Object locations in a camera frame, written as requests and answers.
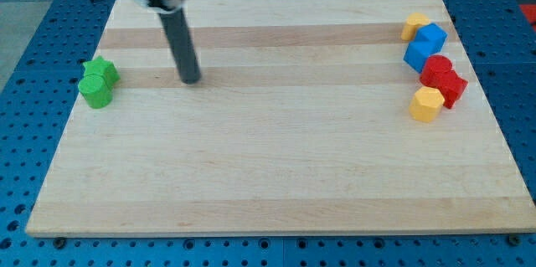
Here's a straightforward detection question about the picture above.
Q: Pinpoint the green cylinder block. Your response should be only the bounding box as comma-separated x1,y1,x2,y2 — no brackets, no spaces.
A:
78,74,112,109

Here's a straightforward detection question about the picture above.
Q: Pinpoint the red object at edge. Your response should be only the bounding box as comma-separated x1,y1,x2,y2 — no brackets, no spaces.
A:
519,4,536,30

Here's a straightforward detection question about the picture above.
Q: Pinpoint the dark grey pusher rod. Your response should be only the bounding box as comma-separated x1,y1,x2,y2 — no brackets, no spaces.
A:
159,9,201,85

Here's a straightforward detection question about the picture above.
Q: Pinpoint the blue angular block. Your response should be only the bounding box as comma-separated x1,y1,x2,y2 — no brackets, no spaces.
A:
403,41,435,74

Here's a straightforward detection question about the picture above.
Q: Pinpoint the yellow hexagon block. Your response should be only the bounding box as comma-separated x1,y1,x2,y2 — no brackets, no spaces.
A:
409,86,445,122

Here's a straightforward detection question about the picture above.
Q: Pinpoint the yellow rounded block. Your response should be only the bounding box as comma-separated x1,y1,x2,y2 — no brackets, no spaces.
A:
400,13,430,41

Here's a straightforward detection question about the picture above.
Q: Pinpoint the light wooden board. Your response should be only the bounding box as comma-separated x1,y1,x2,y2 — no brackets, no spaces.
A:
26,0,535,238

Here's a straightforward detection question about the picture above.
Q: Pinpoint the red cylinder block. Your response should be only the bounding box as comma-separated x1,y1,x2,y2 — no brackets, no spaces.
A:
420,54,453,88

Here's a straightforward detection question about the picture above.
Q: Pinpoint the red angular block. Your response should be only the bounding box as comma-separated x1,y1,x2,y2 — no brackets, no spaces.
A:
438,70,468,109

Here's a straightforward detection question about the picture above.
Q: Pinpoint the green star block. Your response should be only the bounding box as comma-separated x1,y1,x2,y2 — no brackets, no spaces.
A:
83,56,121,90

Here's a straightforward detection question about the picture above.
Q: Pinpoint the blue cube block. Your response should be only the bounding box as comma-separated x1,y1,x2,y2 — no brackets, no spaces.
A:
414,23,447,54

